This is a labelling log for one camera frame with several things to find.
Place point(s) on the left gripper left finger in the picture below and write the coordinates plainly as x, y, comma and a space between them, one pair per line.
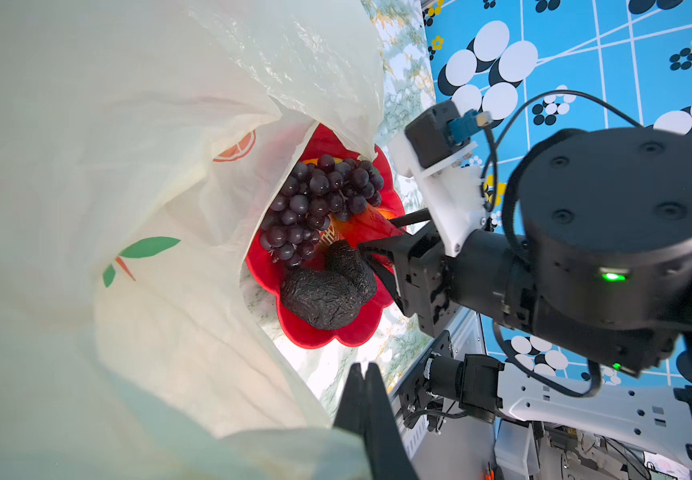
354, 413

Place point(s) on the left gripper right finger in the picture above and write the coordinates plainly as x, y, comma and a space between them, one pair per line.
385, 449

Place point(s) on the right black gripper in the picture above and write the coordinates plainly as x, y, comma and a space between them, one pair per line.
414, 271

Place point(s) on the translucent cream plastic bag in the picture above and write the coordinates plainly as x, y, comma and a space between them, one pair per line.
140, 145

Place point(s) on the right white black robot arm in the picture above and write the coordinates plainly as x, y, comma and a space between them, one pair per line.
589, 247

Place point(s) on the red orange pepper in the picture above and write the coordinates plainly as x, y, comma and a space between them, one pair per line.
373, 224

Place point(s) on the purple grape bunch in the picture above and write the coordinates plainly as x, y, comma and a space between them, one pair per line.
313, 194

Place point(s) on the red flower-shaped plate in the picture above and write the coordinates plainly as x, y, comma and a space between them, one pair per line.
270, 275

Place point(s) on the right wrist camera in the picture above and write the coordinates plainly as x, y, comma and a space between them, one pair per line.
436, 139

